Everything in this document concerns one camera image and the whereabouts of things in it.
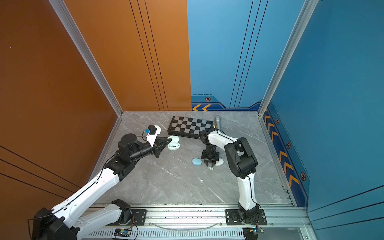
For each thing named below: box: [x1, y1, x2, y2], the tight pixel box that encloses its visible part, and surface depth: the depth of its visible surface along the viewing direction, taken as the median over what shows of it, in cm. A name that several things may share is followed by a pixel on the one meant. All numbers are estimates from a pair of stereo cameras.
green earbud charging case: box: [167, 135, 181, 151], surface depth 72 cm
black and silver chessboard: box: [167, 115, 214, 139], surface depth 110 cm
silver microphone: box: [215, 115, 221, 130], surface depth 114 cm
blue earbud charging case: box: [192, 158, 202, 166], surface depth 93 cm
